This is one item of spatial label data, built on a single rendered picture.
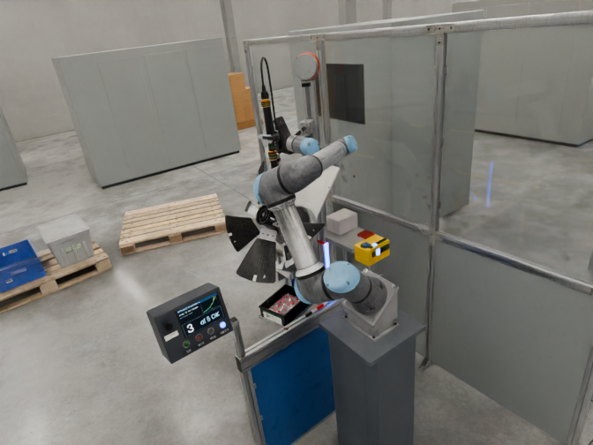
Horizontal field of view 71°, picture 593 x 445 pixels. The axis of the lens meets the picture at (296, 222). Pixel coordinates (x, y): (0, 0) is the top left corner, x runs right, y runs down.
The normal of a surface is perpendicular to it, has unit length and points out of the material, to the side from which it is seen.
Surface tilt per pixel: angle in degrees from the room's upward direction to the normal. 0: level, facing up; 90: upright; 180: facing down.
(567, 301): 90
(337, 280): 37
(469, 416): 0
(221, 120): 90
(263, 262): 49
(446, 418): 0
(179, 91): 90
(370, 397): 90
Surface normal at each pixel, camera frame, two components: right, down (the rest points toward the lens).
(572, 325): -0.79, 0.34
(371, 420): -0.17, 0.44
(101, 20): 0.54, 0.31
